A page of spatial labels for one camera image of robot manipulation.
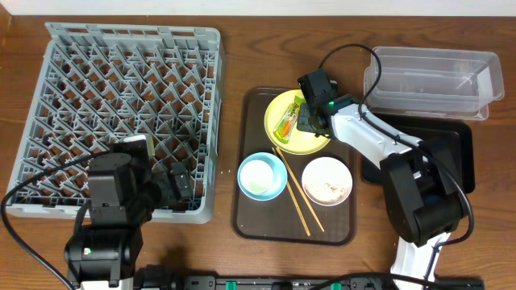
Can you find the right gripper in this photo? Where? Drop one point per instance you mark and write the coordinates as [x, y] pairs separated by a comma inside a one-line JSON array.
[[308, 121]]

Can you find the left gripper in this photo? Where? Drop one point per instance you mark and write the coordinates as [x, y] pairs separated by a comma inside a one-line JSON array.
[[179, 184]]

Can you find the green snack wrapper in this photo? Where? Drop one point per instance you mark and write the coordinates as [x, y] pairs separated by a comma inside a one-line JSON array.
[[284, 128]]

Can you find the pink bowl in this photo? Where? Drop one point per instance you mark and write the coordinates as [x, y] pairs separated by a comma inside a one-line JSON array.
[[330, 170]]

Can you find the white cup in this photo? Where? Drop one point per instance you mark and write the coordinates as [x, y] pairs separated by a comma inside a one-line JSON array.
[[256, 176]]

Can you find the rice and food scraps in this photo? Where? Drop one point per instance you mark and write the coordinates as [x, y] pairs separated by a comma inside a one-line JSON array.
[[324, 192]]

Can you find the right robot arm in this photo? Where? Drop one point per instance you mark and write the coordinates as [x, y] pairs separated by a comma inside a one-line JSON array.
[[422, 188]]

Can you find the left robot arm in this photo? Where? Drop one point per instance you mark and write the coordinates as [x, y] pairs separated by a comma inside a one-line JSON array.
[[107, 236]]

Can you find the black waste tray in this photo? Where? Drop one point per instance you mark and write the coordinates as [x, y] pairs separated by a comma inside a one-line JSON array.
[[457, 135]]

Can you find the yellow plate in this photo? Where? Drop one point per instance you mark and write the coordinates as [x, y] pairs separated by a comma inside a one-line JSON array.
[[300, 143]]

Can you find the right wooden chopstick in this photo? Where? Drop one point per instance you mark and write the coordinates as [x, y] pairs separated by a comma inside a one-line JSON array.
[[300, 189]]

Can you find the light blue bowl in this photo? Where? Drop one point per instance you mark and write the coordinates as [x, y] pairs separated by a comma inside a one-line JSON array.
[[279, 176]]

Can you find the dark brown serving tray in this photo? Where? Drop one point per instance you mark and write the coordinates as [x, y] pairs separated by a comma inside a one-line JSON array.
[[277, 219]]

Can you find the grey dish rack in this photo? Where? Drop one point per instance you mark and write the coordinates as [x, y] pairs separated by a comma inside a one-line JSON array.
[[101, 83]]

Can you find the clear plastic bin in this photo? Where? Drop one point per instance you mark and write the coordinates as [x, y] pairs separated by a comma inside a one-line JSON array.
[[434, 82]]

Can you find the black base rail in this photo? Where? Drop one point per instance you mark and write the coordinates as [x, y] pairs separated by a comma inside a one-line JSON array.
[[161, 278]]

